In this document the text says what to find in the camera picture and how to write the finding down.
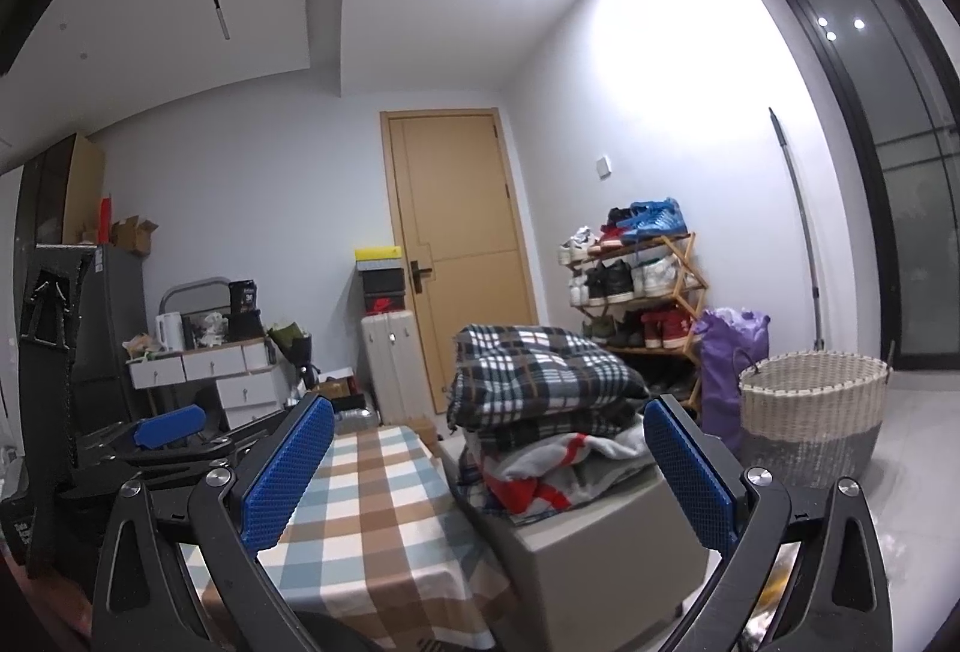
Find black framed glass door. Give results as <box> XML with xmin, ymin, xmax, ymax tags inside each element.
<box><xmin>769</xmin><ymin>0</ymin><xmax>960</xmax><ymax>372</ymax></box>

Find black white plaid fleece garment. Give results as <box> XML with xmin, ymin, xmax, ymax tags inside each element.
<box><xmin>448</xmin><ymin>323</ymin><xmax>652</xmax><ymax>450</ymax></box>

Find grey metal chair frame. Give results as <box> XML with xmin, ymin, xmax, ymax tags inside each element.
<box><xmin>157</xmin><ymin>277</ymin><xmax>230</xmax><ymax>323</ymax></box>

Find black fridge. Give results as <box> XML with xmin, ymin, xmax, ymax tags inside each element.
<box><xmin>71</xmin><ymin>244</ymin><xmax>155</xmax><ymax>443</ymax></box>

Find purple bag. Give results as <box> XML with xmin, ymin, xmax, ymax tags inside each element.
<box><xmin>690</xmin><ymin>307</ymin><xmax>772</xmax><ymax>458</ymax></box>

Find blue brown checkered tablecloth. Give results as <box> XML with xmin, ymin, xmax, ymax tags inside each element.
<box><xmin>180</xmin><ymin>425</ymin><xmax>500</xmax><ymax>652</ymax></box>

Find white grey woven basket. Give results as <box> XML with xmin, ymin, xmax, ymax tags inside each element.
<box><xmin>739</xmin><ymin>352</ymin><xmax>893</xmax><ymax>492</ymax></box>

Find wooden shoe rack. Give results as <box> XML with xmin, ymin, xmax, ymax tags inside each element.
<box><xmin>559</xmin><ymin>232</ymin><xmax>710</xmax><ymax>413</ymax></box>

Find brown black box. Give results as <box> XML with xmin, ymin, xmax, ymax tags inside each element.
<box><xmin>311</xmin><ymin>376</ymin><xmax>372</xmax><ymax>413</ymax></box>

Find wooden door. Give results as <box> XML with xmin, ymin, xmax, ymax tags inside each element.
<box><xmin>380</xmin><ymin>107</ymin><xmax>541</xmax><ymax>413</ymax></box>

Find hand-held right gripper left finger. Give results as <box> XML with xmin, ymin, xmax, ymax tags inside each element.
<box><xmin>90</xmin><ymin>393</ymin><xmax>338</xmax><ymax>652</ymax></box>

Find white ribbed suitcase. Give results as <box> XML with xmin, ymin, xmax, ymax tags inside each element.
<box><xmin>360</xmin><ymin>311</ymin><xmax>425</xmax><ymax>426</ymax></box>

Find open cardboard box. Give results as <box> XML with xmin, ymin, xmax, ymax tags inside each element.
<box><xmin>111</xmin><ymin>215</ymin><xmax>160</xmax><ymax>259</ymax></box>

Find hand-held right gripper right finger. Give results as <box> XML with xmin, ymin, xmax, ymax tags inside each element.
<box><xmin>643</xmin><ymin>394</ymin><xmax>895</xmax><ymax>652</ymax></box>

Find grey square stool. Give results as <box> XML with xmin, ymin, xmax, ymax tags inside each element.
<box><xmin>439</xmin><ymin>438</ymin><xmax>710</xmax><ymax>630</ymax></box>

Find white drawer unit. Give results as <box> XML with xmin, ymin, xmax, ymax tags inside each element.
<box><xmin>126</xmin><ymin>337</ymin><xmax>275</xmax><ymax>432</ymax></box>

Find group of shoes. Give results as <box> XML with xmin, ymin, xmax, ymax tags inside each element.
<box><xmin>559</xmin><ymin>198</ymin><xmax>702</xmax><ymax>353</ymax></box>

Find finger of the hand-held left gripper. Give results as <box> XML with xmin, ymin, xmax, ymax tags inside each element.
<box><xmin>112</xmin><ymin>404</ymin><xmax>245</xmax><ymax>465</ymax></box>
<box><xmin>71</xmin><ymin>453</ymin><xmax>226</xmax><ymax>501</ymax></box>

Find white red patterned garment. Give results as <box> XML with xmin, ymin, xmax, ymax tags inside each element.
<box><xmin>480</xmin><ymin>430</ymin><xmax>661</xmax><ymax>525</ymax></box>

